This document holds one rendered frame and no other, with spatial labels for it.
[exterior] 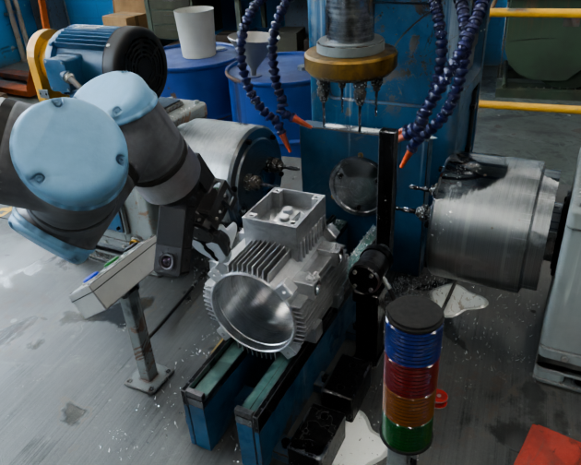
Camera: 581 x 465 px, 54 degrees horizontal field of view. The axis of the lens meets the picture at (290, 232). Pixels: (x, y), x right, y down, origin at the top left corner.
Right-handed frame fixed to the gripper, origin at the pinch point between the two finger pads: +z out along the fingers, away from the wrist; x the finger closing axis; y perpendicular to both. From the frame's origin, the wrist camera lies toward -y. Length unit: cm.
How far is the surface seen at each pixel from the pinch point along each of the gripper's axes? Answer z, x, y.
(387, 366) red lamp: -13.9, -33.9, -12.7
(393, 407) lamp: -9.9, -35.0, -15.9
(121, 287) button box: -0.8, 14.8, -9.0
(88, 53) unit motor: -3, 54, 40
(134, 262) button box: 0.3, 15.9, -3.9
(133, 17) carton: 270, 404, 356
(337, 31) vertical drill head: -5.6, -5.3, 46.9
